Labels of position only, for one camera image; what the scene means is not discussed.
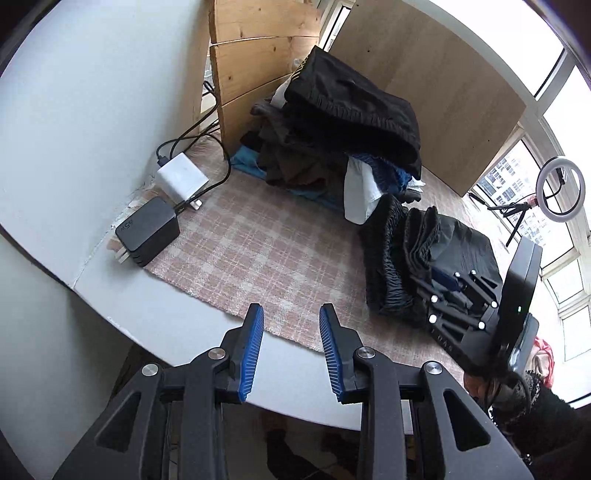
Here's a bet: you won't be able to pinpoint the dark grey trousers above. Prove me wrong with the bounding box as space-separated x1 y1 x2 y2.
359 195 502 326

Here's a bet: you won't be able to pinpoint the person's right forearm sleeve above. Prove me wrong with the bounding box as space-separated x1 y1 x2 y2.
492 372 590 479

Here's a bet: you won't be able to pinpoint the person's right hand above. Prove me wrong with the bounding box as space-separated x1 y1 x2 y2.
463 373 493 409

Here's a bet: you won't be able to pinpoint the pink garment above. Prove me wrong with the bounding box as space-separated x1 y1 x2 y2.
531 337 555 389

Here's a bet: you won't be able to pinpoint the blue striped shirt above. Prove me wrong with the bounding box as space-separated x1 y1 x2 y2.
353 154 412 197

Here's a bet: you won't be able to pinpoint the white folded garment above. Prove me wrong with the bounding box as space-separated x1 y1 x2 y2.
344 156 383 225

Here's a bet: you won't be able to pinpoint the large wooden board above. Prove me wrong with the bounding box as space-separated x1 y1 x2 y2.
329 1 526 196

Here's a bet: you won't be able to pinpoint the pink plaid table cloth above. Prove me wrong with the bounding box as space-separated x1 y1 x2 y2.
108 138 514 384

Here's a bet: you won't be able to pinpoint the black folded garment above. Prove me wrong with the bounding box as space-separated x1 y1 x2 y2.
283 47 422 179

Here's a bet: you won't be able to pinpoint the black power adapter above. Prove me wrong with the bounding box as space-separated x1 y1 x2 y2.
115 197 180 267

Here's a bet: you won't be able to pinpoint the white power adapter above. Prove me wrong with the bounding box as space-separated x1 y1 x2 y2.
154 153 209 204

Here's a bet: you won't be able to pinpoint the pine wood panel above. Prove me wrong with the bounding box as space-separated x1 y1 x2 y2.
209 0 322 154

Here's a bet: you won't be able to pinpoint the white ring light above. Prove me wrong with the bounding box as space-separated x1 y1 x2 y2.
535 156 586 223

